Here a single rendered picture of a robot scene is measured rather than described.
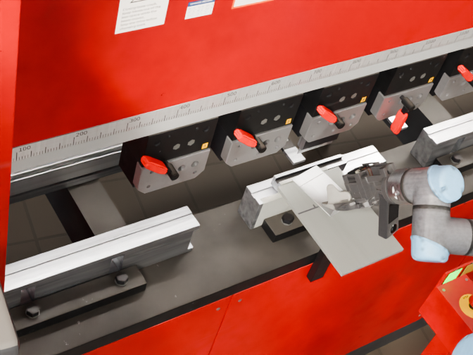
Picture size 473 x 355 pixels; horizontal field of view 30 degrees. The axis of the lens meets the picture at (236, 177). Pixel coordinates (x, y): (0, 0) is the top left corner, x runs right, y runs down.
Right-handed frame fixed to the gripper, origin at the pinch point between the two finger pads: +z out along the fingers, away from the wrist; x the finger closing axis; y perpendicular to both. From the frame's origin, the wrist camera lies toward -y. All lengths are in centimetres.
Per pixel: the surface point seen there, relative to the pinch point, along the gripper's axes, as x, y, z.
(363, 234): 0.9, -8.2, -5.9
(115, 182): -20, 6, 137
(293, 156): -0.7, 11.7, 10.2
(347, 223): 2.0, -4.9, -3.2
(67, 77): 66, 48, -28
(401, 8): -3, 38, -34
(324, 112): 12.2, 23.6, -20.0
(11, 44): 88, 54, -62
